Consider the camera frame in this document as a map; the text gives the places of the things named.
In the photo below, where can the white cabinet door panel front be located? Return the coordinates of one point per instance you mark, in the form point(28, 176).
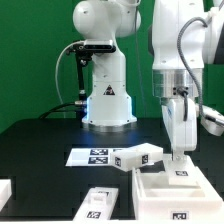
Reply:
point(98, 204)

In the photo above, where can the white cabinet door panel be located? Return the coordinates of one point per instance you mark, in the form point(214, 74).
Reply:
point(180, 172)
point(98, 204)

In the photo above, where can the black camera on stand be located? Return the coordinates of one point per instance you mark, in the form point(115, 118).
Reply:
point(84, 50)

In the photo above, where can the white cabinet body box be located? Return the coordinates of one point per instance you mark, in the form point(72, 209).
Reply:
point(157, 202)

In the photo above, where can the white cabinet top block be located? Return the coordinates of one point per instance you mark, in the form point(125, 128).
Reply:
point(136, 156)

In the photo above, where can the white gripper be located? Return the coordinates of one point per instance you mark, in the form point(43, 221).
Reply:
point(180, 123)

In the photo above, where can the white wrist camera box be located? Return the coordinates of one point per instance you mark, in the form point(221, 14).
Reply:
point(213, 121)

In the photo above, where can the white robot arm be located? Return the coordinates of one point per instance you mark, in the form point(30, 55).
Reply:
point(182, 43)

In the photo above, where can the white sheet with markers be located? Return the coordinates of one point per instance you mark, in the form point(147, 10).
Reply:
point(89, 157)

